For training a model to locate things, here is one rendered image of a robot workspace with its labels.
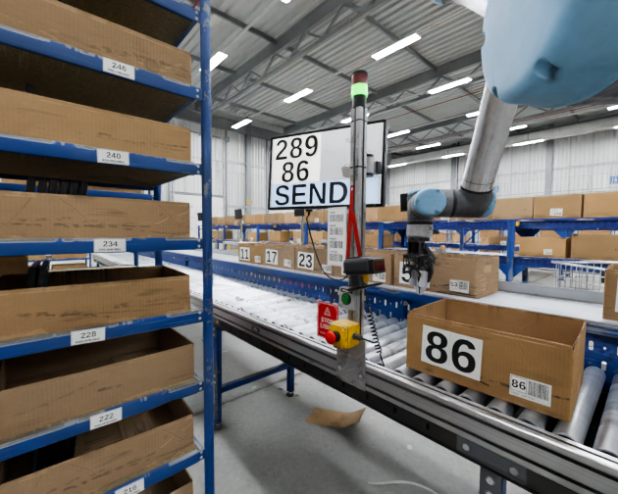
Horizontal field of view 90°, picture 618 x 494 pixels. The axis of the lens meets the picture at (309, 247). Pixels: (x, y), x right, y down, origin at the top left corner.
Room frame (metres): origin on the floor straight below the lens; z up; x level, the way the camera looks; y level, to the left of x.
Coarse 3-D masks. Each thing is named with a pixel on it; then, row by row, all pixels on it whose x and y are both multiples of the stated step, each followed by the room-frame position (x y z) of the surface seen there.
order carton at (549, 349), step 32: (416, 320) 0.91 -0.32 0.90; (448, 320) 1.12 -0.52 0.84; (480, 320) 1.05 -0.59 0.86; (512, 320) 0.98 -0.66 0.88; (544, 320) 0.92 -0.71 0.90; (576, 320) 0.87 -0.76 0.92; (416, 352) 0.91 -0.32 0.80; (512, 352) 0.73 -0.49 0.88; (544, 352) 0.69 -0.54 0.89; (576, 352) 0.68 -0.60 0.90; (480, 384) 0.78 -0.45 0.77; (576, 384) 0.71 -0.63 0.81
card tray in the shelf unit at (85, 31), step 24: (0, 0) 0.61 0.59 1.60; (24, 0) 0.64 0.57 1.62; (48, 0) 0.66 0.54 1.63; (24, 24) 0.64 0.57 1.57; (48, 24) 0.66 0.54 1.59; (72, 24) 0.69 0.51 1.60; (96, 24) 0.72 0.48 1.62; (96, 48) 0.72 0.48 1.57; (120, 48) 0.75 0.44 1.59; (144, 48) 0.78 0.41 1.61; (168, 48) 0.82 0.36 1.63; (168, 72) 0.82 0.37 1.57
